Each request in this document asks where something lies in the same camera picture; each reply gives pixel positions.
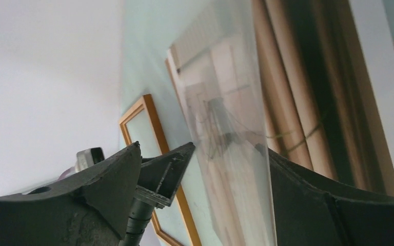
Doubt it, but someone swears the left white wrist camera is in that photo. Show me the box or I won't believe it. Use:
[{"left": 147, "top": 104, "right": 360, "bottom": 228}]
[{"left": 74, "top": 147, "right": 105, "bottom": 172}]

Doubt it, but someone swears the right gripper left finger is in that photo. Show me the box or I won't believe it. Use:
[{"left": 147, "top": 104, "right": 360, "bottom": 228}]
[{"left": 0, "top": 142, "right": 142, "bottom": 245}]

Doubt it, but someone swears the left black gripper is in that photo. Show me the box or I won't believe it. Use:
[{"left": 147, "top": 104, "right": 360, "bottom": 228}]
[{"left": 119, "top": 142, "right": 195, "bottom": 246}]

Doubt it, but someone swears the wooden picture frame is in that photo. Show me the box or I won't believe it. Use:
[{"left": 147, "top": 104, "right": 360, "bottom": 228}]
[{"left": 119, "top": 94, "right": 202, "bottom": 245}]

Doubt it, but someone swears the plant photo print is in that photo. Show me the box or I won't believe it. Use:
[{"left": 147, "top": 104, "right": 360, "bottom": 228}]
[{"left": 165, "top": 0, "right": 394, "bottom": 246}]

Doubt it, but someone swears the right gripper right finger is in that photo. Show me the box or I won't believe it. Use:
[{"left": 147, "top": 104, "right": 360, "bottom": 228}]
[{"left": 256, "top": 144, "right": 394, "bottom": 245}]

